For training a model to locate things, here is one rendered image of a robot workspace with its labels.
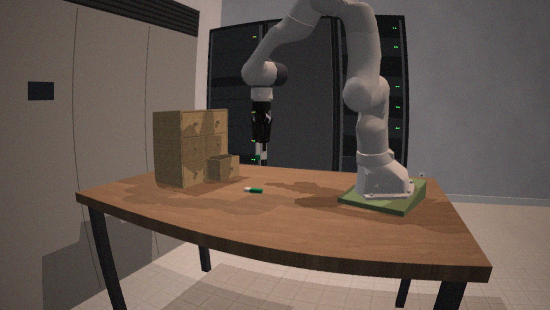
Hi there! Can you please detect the small wooden chest of drawers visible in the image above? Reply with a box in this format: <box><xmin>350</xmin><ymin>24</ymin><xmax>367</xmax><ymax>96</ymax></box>
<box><xmin>153</xmin><ymin>109</ymin><xmax>228</xmax><ymax>188</ymax></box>

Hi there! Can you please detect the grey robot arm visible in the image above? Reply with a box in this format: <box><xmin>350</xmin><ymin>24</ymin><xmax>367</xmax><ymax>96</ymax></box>
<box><xmin>241</xmin><ymin>0</ymin><xmax>415</xmax><ymax>200</ymax></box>

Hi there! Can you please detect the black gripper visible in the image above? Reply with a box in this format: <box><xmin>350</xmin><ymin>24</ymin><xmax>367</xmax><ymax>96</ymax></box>
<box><xmin>251</xmin><ymin>101</ymin><xmax>273</xmax><ymax>160</ymax></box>

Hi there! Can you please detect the light wooden drawer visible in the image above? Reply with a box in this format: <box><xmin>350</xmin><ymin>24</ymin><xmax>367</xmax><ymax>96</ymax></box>
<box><xmin>182</xmin><ymin>135</ymin><xmax>206</xmax><ymax>162</ymax></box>
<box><xmin>207</xmin><ymin>111</ymin><xmax>227</xmax><ymax>133</ymax></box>
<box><xmin>183</xmin><ymin>159</ymin><xmax>207</xmax><ymax>187</ymax></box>
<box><xmin>207</xmin><ymin>133</ymin><xmax>227</xmax><ymax>156</ymax></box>
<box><xmin>182</xmin><ymin>112</ymin><xmax>206</xmax><ymax>136</ymax></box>
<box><xmin>207</xmin><ymin>154</ymin><xmax>240</xmax><ymax>181</ymax></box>

